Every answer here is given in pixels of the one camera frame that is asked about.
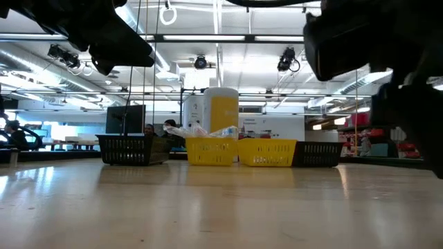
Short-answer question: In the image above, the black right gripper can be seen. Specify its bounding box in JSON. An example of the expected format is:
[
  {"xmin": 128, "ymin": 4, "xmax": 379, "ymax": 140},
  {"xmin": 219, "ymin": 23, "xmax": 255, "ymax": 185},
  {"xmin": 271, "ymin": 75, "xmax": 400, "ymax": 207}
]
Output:
[{"xmin": 303, "ymin": 0, "xmax": 443, "ymax": 180}]

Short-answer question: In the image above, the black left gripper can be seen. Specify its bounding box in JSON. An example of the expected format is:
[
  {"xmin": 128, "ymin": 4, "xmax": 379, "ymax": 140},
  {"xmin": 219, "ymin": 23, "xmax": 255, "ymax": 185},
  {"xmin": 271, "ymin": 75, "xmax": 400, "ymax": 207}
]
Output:
[{"xmin": 67, "ymin": 0, "xmax": 155, "ymax": 76}]

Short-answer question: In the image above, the green toothbrush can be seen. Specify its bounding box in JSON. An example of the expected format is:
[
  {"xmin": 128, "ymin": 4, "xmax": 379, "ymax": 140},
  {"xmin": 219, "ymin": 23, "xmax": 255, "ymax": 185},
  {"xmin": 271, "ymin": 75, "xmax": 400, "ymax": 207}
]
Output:
[{"xmin": 163, "ymin": 124, "xmax": 195, "ymax": 138}]

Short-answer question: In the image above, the blue toothbrush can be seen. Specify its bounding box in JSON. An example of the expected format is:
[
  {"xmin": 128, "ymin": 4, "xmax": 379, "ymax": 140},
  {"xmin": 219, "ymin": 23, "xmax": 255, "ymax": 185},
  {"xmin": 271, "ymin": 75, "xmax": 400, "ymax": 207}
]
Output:
[{"xmin": 209, "ymin": 125, "xmax": 239, "ymax": 139}]

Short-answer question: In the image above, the shelf with red bins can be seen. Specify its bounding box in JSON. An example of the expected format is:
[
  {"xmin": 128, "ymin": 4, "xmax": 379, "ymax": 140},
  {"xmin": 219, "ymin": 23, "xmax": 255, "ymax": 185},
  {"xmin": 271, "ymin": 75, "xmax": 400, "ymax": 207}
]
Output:
[{"xmin": 337, "ymin": 112, "xmax": 424, "ymax": 159}]

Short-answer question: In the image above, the black monitor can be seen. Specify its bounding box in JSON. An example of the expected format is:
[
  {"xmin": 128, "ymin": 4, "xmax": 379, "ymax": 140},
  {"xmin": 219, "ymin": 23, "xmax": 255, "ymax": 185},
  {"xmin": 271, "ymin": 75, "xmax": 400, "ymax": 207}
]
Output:
[{"xmin": 105, "ymin": 104, "xmax": 147, "ymax": 136}]

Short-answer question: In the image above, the white appliance box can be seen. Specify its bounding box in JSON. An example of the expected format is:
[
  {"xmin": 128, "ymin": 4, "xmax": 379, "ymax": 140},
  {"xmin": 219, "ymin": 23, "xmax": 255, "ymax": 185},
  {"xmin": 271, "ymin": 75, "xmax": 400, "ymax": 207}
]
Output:
[{"xmin": 182, "ymin": 93, "xmax": 206, "ymax": 131}]

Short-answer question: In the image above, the black plastic basket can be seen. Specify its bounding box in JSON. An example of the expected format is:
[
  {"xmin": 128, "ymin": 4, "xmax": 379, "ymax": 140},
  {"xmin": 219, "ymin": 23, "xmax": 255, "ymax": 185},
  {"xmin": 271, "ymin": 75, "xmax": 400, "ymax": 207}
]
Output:
[
  {"xmin": 96, "ymin": 134, "xmax": 173, "ymax": 167},
  {"xmin": 292, "ymin": 140, "xmax": 345, "ymax": 169}
]

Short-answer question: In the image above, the white yellow wipes canister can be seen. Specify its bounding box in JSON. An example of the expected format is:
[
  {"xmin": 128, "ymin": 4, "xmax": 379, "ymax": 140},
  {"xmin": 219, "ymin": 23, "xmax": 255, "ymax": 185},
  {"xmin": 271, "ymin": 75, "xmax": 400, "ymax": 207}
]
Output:
[{"xmin": 203, "ymin": 86, "xmax": 239, "ymax": 139}]

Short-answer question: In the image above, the yellow plastic basket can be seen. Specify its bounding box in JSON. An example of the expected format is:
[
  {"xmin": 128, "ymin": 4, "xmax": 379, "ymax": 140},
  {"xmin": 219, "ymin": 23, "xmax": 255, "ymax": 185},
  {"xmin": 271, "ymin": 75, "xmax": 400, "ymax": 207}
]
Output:
[
  {"xmin": 237, "ymin": 138, "xmax": 298, "ymax": 168},
  {"xmin": 185, "ymin": 137, "xmax": 239, "ymax": 167}
]

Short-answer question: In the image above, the white printed panel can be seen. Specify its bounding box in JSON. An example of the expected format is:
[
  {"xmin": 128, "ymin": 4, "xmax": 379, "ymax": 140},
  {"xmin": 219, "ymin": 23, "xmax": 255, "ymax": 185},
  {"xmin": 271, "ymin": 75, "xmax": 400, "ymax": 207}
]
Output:
[{"xmin": 238, "ymin": 113, "xmax": 306, "ymax": 142}]

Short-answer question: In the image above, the thin black hanging cable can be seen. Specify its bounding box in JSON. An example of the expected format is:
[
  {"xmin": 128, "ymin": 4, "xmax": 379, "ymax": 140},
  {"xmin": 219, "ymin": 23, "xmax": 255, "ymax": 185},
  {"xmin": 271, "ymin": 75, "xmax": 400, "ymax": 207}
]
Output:
[{"xmin": 123, "ymin": 0, "xmax": 142, "ymax": 136}]

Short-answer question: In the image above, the white hanging ring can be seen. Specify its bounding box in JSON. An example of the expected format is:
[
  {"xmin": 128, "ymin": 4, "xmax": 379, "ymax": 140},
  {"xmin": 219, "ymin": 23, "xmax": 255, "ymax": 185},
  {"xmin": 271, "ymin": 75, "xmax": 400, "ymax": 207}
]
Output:
[{"xmin": 159, "ymin": 3, "xmax": 178, "ymax": 26}]

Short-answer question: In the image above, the black ceiling camera cluster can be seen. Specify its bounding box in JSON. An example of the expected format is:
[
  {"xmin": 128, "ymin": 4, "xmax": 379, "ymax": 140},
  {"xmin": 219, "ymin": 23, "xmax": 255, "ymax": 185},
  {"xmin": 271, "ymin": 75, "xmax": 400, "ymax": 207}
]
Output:
[{"xmin": 46, "ymin": 43, "xmax": 82, "ymax": 70}]

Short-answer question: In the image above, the black overhead camera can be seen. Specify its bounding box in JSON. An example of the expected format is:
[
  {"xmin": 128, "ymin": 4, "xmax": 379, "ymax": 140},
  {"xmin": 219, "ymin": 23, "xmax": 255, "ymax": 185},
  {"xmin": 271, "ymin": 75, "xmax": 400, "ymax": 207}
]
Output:
[{"xmin": 193, "ymin": 54, "xmax": 208, "ymax": 71}]

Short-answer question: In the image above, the black clamp post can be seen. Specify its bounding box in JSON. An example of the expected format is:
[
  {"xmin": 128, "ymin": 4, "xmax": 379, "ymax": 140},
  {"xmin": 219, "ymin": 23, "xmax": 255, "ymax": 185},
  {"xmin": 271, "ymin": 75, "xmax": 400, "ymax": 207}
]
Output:
[{"xmin": 112, "ymin": 112, "xmax": 128, "ymax": 136}]

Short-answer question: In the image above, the black aluminium table frame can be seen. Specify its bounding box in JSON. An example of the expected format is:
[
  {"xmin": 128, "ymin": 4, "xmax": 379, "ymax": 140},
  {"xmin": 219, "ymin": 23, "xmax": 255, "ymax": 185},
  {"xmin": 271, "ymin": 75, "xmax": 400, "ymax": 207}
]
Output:
[{"xmin": 0, "ymin": 147, "xmax": 428, "ymax": 172}]

